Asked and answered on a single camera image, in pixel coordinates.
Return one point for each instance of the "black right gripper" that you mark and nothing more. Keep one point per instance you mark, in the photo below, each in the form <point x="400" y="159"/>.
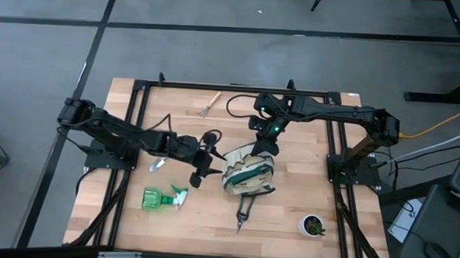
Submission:
<point x="267" y="126"/>

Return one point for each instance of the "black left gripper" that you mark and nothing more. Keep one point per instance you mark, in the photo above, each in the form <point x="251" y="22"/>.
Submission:
<point x="192" y="152"/>

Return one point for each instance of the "cream green gardening bag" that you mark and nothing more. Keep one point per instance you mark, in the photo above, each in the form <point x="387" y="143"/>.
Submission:
<point x="247" y="172"/>

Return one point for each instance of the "metal trowel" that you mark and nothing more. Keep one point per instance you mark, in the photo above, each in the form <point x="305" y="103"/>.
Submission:
<point x="157" y="164"/>

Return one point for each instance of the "green spray bottle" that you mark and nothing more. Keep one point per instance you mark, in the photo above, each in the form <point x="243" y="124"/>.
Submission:
<point x="153" y="199"/>

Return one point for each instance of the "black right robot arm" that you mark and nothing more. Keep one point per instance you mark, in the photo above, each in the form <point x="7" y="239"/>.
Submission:
<point x="332" y="110"/>

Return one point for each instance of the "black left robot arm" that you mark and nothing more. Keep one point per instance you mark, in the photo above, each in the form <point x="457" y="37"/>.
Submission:
<point x="113" y="126"/>

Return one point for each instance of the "succulent in white pot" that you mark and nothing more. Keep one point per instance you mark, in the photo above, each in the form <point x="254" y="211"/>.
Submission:
<point x="312" y="226"/>

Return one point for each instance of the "black chair leg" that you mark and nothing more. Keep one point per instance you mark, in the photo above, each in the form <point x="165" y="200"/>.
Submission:
<point x="316" y="0"/>

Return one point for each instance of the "white paper sheet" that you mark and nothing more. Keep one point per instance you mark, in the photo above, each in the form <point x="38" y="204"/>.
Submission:
<point x="402" y="224"/>

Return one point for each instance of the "black desk leg stand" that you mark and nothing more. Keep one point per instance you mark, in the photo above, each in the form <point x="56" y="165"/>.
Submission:
<point x="441" y="97"/>

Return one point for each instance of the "black desk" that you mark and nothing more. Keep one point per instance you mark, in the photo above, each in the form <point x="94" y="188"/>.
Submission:
<point x="432" y="227"/>

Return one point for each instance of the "black aluminium table frame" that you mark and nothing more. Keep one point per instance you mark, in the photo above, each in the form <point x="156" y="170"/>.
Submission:
<point x="200" y="86"/>

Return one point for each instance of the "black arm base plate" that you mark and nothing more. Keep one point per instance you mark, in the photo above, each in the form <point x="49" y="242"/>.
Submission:
<point x="112" y="163"/>
<point x="364" y="177"/>

